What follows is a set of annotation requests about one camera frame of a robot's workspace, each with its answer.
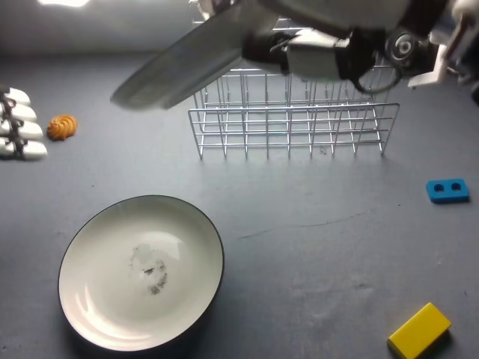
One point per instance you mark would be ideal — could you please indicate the white right camera bracket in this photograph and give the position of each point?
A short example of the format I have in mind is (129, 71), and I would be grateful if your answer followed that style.
(439, 71)

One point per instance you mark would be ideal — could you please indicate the yellow rectangular block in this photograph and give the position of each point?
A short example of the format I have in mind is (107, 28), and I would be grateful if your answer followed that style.
(419, 331)

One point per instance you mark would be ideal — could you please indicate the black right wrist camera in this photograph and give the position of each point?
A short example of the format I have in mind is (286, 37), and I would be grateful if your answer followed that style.
(404, 48)

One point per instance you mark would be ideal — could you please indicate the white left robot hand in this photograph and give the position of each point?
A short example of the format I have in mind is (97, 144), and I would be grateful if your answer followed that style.
(18, 127)

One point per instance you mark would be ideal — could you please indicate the white plate with black rim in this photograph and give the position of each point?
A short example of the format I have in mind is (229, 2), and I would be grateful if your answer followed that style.
(142, 269)
(179, 71)

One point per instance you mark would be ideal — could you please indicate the blue block with two holes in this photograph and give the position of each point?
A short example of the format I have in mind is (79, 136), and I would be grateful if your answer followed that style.
(447, 196)

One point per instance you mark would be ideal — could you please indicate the orange swirl cookie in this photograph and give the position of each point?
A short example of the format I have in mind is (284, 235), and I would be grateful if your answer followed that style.
(62, 128)

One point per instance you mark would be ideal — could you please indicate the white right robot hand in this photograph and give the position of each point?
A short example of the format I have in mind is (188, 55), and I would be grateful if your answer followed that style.
(318, 56)

